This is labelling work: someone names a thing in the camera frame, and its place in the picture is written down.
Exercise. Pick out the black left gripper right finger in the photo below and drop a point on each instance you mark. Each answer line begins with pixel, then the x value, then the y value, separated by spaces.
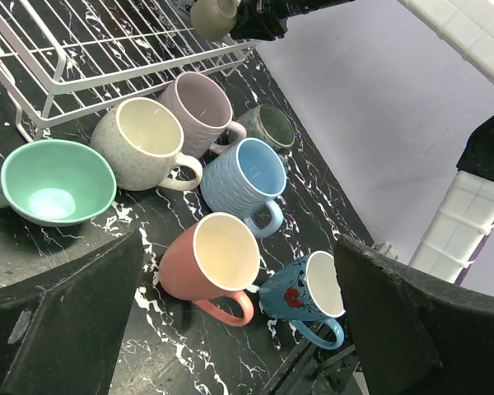
pixel 414 333

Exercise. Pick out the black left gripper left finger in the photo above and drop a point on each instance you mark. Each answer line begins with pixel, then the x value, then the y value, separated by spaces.
pixel 61 330

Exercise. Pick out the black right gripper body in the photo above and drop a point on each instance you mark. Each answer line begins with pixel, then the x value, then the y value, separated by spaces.
pixel 267 19

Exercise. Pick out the olive grey small cup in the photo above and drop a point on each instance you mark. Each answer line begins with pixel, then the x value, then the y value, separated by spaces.
pixel 214 19

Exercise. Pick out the teal green cup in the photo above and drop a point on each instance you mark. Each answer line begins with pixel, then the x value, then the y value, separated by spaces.
pixel 55 182

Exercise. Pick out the pink mug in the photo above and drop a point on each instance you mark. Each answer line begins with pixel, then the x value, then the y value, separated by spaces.
pixel 211 264

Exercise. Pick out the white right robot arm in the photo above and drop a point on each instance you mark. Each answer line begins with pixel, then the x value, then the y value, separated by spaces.
pixel 398 96

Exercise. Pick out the dark grey-green mug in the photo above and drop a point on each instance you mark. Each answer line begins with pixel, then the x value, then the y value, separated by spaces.
pixel 269 124

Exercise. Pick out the lavender wide mug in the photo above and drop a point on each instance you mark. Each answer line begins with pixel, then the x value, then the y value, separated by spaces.
pixel 204 112

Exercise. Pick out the light blue mug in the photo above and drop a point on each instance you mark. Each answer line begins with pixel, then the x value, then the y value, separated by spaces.
pixel 245 182

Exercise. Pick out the cream speckled mug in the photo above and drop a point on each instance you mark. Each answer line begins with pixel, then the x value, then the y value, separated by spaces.
pixel 142 141

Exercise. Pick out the white mug blue handle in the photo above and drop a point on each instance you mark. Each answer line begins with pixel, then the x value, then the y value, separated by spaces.
pixel 306 290

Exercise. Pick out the white wire dish rack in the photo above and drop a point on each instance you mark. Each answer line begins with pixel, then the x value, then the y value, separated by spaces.
pixel 64 60

